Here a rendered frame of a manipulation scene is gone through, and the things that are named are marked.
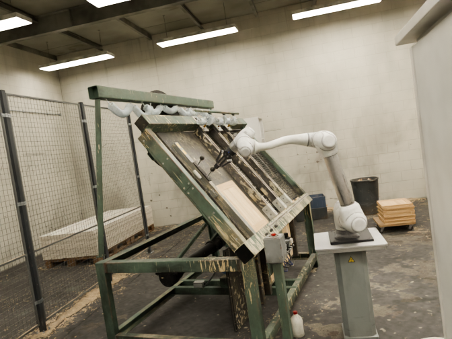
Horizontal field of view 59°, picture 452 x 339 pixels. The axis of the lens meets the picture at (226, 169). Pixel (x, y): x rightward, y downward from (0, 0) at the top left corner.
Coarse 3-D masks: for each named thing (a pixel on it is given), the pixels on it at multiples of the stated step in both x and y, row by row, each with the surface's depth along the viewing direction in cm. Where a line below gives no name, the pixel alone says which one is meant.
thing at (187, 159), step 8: (176, 144) 314; (184, 160) 312; (192, 160) 314; (192, 168) 310; (208, 184) 306; (224, 200) 303; (232, 208) 302; (240, 216) 302; (240, 224) 300; (248, 224) 301; (248, 232) 298
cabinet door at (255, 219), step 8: (224, 184) 329; (232, 184) 341; (224, 192) 318; (232, 192) 329; (240, 192) 341; (232, 200) 318; (240, 200) 329; (248, 200) 340; (240, 208) 318; (248, 208) 330; (256, 208) 341; (248, 216) 318; (256, 216) 330; (256, 224) 317; (264, 224) 328
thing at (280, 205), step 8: (224, 120) 394; (216, 128) 396; (216, 136) 397; (224, 144) 394; (240, 160) 390; (248, 168) 387; (248, 176) 388; (256, 176) 385; (256, 184) 386; (264, 184) 383; (272, 192) 383; (272, 200) 381; (280, 200) 382; (280, 208) 379
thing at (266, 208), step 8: (200, 128) 366; (208, 128) 370; (200, 136) 366; (208, 136) 369; (208, 144) 364; (216, 152) 362; (232, 168) 358; (232, 176) 359; (240, 176) 356; (240, 184) 356; (248, 184) 354; (248, 192) 354; (256, 192) 352; (256, 200) 352; (264, 200) 353; (264, 208) 350; (272, 208) 352; (272, 216) 348
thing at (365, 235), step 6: (366, 228) 315; (330, 234) 313; (360, 234) 301; (366, 234) 299; (330, 240) 297; (336, 240) 295; (342, 240) 293; (348, 240) 291; (354, 240) 289; (360, 240) 288; (366, 240) 287; (372, 240) 286
